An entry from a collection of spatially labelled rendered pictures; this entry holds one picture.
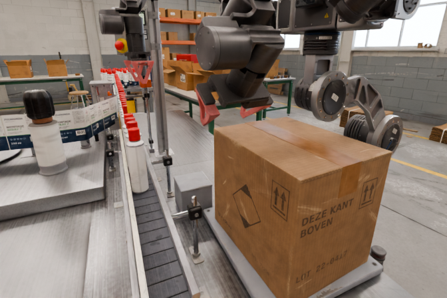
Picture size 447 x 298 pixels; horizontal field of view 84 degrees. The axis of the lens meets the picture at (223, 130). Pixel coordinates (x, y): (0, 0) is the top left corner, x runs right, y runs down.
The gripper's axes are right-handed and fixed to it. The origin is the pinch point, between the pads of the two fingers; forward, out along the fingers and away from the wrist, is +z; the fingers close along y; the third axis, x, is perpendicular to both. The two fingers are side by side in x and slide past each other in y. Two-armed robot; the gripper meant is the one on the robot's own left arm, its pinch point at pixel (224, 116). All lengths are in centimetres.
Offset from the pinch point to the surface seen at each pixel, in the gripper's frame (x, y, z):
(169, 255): 17.9, 14.0, 23.1
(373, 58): -188, -544, 170
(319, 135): 10.0, -20.5, -0.8
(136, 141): -15.4, 11.8, 28.3
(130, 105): -42, 6, 44
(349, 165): 19.8, -11.6, -8.9
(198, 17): -636, -372, 379
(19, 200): -16, 44, 50
